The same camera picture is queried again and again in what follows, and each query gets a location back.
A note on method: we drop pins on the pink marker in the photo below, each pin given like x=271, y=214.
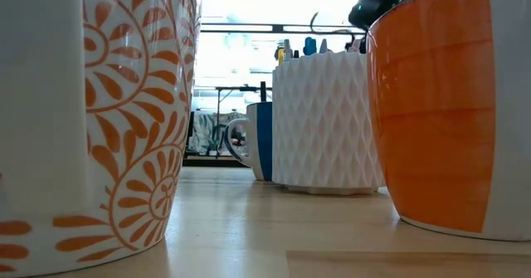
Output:
x=355, y=48

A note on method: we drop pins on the white textured pen cup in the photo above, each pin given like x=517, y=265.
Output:
x=323, y=124

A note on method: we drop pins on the black horizontal bar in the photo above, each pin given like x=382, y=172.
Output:
x=278, y=28

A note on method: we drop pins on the blue and white mug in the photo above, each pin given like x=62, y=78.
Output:
x=259, y=145

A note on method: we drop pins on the white mug orange floral pattern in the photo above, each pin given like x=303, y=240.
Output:
x=124, y=103

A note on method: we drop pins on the teal marker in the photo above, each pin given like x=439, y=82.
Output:
x=310, y=46

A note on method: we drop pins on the yellow marker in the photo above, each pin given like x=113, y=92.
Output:
x=281, y=57

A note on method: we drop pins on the pale grey marker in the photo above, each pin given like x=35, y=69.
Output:
x=323, y=47

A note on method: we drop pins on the black background table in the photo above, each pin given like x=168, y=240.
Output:
x=240, y=89

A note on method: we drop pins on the black background post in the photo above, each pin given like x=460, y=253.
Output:
x=189, y=133

